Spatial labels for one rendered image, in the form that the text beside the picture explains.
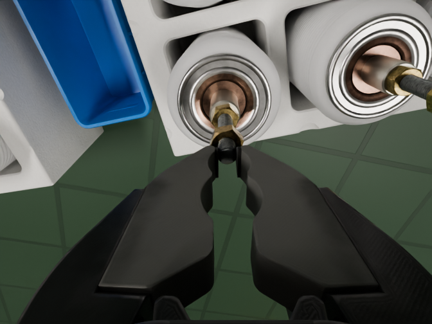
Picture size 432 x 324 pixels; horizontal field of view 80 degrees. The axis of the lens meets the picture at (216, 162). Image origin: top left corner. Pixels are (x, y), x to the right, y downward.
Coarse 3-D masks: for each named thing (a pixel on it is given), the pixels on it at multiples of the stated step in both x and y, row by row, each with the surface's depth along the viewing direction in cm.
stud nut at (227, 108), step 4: (228, 104) 18; (216, 108) 18; (220, 108) 18; (224, 108) 17; (228, 108) 17; (232, 108) 18; (216, 112) 17; (220, 112) 17; (224, 112) 17; (228, 112) 17; (232, 112) 17; (236, 112) 18; (212, 116) 18; (216, 116) 18; (232, 116) 18; (236, 116) 18; (212, 120) 18; (216, 120) 18; (236, 120) 18; (212, 124) 18; (216, 124) 18; (236, 124) 18
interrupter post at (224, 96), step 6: (222, 90) 20; (228, 90) 20; (216, 96) 19; (222, 96) 19; (228, 96) 19; (234, 96) 20; (216, 102) 18; (222, 102) 18; (228, 102) 18; (234, 102) 18; (210, 108) 19; (234, 108) 18; (210, 114) 18; (210, 120) 19
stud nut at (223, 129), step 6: (222, 126) 15; (228, 126) 15; (216, 132) 14; (222, 132) 14; (228, 132) 14; (234, 132) 14; (216, 138) 14; (234, 138) 14; (240, 138) 14; (210, 144) 15; (216, 144) 14; (240, 144) 14
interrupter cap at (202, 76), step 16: (208, 64) 19; (224, 64) 19; (240, 64) 19; (192, 80) 20; (208, 80) 20; (224, 80) 20; (240, 80) 20; (256, 80) 20; (192, 96) 21; (208, 96) 21; (240, 96) 21; (256, 96) 20; (192, 112) 21; (208, 112) 22; (240, 112) 22; (256, 112) 21; (192, 128) 22; (208, 128) 22; (240, 128) 22; (256, 128) 22
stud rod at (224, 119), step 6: (222, 114) 18; (228, 114) 18; (222, 120) 17; (228, 120) 16; (222, 138) 14; (228, 138) 14; (222, 144) 14; (228, 144) 14; (234, 144) 14; (222, 150) 13; (228, 150) 13; (234, 150) 13; (222, 156) 13; (228, 156) 13; (234, 156) 13; (222, 162) 14; (228, 162) 14
